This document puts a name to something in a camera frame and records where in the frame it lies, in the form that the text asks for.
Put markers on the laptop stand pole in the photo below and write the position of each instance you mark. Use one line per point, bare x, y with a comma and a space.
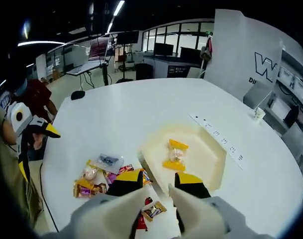
105, 74

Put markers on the beige paper container tray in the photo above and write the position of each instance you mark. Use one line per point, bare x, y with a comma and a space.
206, 154

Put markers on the black computer mouse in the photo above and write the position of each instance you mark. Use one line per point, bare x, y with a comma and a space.
77, 95

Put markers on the person in beige shirt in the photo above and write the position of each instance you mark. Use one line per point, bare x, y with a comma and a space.
7, 174

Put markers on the black waste bin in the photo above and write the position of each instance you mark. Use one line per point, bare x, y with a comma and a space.
144, 72

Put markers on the purple food packet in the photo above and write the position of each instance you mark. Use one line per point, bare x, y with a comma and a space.
126, 169

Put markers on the white logo wall panel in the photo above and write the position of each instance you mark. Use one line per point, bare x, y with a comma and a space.
231, 49

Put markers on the open laptop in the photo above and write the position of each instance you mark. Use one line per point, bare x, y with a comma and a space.
99, 48

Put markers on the dark grey counter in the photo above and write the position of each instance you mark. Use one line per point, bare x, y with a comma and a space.
161, 67

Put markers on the gold candy food packet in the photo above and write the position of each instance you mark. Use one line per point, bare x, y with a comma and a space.
153, 211

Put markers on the metal shelf rack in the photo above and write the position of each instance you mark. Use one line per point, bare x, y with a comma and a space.
290, 62

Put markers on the ceiling light strip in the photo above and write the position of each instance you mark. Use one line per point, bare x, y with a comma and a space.
41, 42

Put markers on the red stick food packet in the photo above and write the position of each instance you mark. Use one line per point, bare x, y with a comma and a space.
142, 221

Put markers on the black television on stand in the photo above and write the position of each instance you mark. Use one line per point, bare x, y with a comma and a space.
127, 37

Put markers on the white paper cup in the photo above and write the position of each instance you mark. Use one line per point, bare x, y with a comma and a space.
259, 115

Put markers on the row of white storage bins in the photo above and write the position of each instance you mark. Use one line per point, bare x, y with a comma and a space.
298, 85

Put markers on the black monitor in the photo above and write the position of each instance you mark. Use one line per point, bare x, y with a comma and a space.
190, 55
163, 49

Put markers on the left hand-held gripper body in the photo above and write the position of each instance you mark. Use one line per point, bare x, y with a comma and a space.
19, 117

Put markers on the person's left hand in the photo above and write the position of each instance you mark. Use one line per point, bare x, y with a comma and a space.
39, 142

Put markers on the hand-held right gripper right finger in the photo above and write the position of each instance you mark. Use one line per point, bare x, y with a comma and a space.
191, 189

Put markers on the coat stand with grey bag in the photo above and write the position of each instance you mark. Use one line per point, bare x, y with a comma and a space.
206, 53

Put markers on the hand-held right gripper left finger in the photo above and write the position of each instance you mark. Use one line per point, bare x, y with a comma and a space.
126, 186

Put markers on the orange food packet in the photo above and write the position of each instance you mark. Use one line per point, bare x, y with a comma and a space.
146, 178

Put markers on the white power strip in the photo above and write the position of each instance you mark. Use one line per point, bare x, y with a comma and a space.
216, 139

